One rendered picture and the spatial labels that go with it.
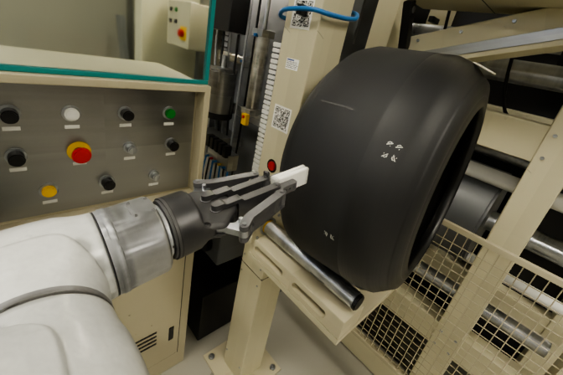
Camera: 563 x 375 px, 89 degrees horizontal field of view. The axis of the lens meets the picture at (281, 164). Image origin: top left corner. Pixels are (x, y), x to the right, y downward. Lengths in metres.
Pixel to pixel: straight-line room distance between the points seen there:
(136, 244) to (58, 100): 0.59
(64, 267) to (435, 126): 0.50
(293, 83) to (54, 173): 0.67
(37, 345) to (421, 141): 0.49
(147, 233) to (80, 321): 0.10
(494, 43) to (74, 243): 1.02
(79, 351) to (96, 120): 0.71
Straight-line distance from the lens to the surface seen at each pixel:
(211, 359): 1.67
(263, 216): 0.37
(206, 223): 0.35
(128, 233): 0.31
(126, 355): 0.23
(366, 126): 0.52
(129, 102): 0.89
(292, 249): 0.84
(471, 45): 1.05
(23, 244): 0.31
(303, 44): 0.84
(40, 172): 0.92
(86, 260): 0.30
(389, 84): 0.57
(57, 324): 0.24
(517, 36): 1.03
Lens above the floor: 1.42
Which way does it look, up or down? 22 degrees down
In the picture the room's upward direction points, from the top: 12 degrees clockwise
